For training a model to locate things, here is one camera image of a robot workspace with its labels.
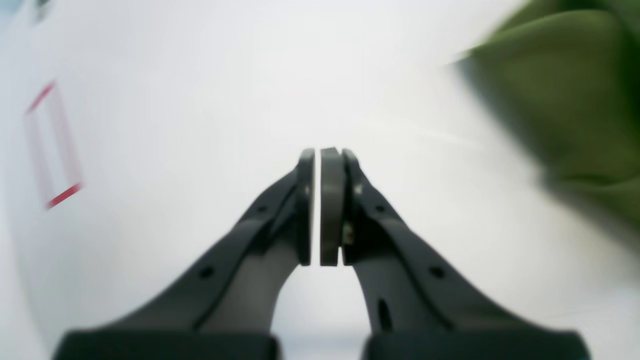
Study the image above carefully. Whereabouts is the red triangle sticker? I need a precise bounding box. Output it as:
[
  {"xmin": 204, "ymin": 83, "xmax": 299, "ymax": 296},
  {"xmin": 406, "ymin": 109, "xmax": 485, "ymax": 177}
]
[{"xmin": 23, "ymin": 80, "xmax": 83, "ymax": 210}]

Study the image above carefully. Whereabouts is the olive green T-shirt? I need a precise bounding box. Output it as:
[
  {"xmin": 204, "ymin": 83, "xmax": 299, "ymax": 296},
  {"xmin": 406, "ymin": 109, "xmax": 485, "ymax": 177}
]
[{"xmin": 458, "ymin": 0, "xmax": 640, "ymax": 240}]

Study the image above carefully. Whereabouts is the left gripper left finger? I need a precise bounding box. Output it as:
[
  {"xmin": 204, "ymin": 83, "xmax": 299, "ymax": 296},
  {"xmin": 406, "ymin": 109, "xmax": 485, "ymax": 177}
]
[{"xmin": 54, "ymin": 148, "xmax": 315, "ymax": 360}]

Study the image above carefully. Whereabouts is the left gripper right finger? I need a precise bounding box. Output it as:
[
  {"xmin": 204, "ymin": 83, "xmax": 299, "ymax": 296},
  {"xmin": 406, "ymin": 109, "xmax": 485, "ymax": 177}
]
[{"xmin": 320, "ymin": 148, "xmax": 591, "ymax": 360}]

